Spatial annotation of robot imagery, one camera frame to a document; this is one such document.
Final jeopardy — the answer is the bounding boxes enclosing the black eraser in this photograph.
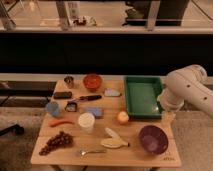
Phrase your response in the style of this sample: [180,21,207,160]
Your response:
[53,91,72,99]

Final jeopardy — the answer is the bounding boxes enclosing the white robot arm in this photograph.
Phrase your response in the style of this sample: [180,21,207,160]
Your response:
[157,65,213,119]

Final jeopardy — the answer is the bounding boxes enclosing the small metal cup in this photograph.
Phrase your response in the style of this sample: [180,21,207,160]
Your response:
[64,76,74,89]

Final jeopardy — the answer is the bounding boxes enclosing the white paper cup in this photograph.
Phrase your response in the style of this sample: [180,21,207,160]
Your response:
[78,112,95,133]

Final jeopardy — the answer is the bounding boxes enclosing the blue plastic cup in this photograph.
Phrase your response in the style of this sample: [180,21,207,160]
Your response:
[45,102,60,117]

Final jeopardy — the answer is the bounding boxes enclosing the grey blue small object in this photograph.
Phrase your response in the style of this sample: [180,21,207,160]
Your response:
[104,88,121,97]

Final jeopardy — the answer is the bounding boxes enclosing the red bowl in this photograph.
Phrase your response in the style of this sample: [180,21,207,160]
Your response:
[83,74,102,92]

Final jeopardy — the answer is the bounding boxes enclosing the blue sponge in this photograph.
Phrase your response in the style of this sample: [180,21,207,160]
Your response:
[85,107,103,118]

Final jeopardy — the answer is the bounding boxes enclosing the green plastic tray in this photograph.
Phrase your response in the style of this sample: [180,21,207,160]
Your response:
[124,76,163,119]

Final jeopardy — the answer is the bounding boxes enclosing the orange apple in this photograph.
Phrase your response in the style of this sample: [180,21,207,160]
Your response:
[117,111,129,125]

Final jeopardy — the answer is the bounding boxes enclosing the small black square dish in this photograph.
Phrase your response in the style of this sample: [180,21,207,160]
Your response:
[65,102,77,112]

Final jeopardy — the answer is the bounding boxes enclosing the toy banana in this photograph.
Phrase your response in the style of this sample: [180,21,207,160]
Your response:
[100,127,130,149]

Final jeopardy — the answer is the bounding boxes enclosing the bunch of dark grapes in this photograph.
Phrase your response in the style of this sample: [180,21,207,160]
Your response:
[39,131,73,156]

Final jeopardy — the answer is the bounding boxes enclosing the metal spoon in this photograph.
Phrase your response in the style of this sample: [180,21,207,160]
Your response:
[76,149,107,156]

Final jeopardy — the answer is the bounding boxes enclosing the purple bowl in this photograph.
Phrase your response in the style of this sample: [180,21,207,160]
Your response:
[138,125,169,155]

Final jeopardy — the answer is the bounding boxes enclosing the black handled knife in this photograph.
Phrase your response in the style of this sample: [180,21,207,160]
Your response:
[68,94,103,104]

